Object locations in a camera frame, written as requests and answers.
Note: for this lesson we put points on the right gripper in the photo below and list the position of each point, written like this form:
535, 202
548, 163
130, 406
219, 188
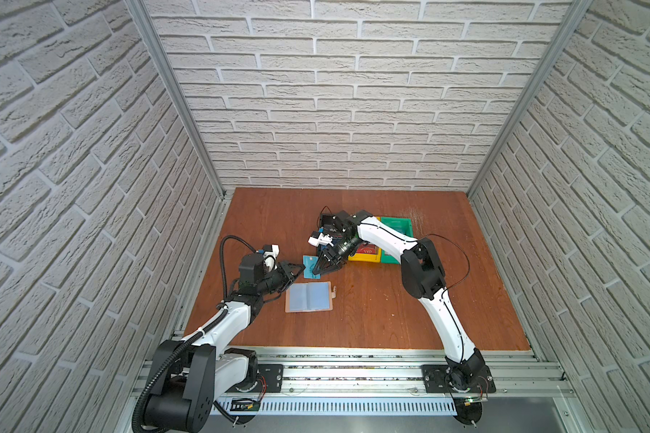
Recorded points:
329, 258

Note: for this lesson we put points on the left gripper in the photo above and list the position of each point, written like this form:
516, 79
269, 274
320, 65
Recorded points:
281, 276

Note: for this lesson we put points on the teal card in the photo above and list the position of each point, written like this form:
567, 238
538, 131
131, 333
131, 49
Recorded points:
309, 263

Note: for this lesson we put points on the tan leather card holder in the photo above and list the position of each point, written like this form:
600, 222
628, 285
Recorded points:
310, 297

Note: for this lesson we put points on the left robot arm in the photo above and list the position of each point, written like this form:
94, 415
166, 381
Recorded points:
188, 375

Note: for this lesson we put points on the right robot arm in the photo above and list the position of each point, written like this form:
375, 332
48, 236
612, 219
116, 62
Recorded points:
423, 277

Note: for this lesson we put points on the cards in yellow bin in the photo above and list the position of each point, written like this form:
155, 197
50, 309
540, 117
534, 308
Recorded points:
367, 249

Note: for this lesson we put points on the yellow storage bin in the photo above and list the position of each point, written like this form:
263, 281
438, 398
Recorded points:
366, 258

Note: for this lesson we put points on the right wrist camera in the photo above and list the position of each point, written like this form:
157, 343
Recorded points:
318, 238

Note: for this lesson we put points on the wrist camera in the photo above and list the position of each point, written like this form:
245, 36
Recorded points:
318, 238
270, 254

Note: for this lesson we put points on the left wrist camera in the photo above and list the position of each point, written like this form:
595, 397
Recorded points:
270, 254

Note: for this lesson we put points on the aluminium mounting rail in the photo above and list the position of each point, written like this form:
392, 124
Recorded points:
367, 372

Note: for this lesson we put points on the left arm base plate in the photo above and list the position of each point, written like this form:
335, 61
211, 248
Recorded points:
267, 379

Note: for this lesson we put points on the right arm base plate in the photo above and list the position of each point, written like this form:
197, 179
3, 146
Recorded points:
441, 378

